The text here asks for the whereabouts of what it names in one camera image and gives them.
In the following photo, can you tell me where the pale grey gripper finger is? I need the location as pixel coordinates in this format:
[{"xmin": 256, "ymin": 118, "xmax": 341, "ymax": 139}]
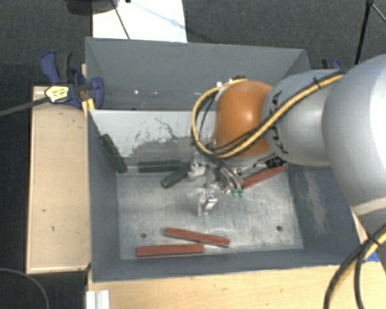
[
  {"xmin": 197, "ymin": 195, "xmax": 209, "ymax": 217},
  {"xmin": 207, "ymin": 192, "xmax": 219, "ymax": 213}
]

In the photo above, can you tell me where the dark green flat block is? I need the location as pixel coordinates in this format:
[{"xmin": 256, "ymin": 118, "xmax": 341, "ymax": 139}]
[
  {"xmin": 160, "ymin": 167, "xmax": 190, "ymax": 190},
  {"xmin": 100, "ymin": 133, "xmax": 129, "ymax": 174},
  {"xmin": 137, "ymin": 160, "xmax": 183, "ymax": 174}
]

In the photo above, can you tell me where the black cylinder on white bracket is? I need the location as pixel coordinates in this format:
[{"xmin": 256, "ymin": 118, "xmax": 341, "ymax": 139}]
[{"xmin": 251, "ymin": 156, "xmax": 288, "ymax": 172}]

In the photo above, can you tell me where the grey metal bin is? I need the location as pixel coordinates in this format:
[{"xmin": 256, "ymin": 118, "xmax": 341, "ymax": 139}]
[{"xmin": 84, "ymin": 37, "xmax": 362, "ymax": 283}]

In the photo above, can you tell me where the red-brown flat block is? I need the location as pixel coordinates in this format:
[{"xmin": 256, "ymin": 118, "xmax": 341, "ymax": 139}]
[
  {"xmin": 163, "ymin": 227, "xmax": 231, "ymax": 248},
  {"xmin": 242, "ymin": 165, "xmax": 287, "ymax": 189},
  {"xmin": 135, "ymin": 243, "xmax": 205, "ymax": 258}
]

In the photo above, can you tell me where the pale wood flat board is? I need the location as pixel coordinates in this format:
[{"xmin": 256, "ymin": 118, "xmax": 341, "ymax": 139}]
[{"xmin": 26, "ymin": 86, "xmax": 92, "ymax": 275}]

